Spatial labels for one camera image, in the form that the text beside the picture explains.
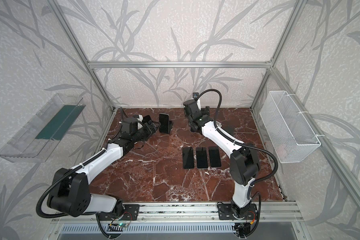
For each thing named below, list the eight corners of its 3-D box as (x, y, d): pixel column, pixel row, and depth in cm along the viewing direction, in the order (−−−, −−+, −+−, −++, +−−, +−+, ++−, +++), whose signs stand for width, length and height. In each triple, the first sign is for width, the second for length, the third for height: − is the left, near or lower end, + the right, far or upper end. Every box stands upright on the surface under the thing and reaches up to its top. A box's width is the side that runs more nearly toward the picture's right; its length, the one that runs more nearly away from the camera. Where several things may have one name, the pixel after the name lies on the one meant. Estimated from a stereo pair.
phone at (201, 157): (196, 168, 91) (196, 166, 89) (196, 148, 100) (196, 147, 98) (207, 168, 91) (208, 166, 89) (206, 148, 100) (206, 147, 98)
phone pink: (210, 167, 91) (210, 165, 89) (208, 148, 100) (209, 146, 98) (220, 167, 91) (221, 165, 89) (218, 148, 100) (218, 146, 98)
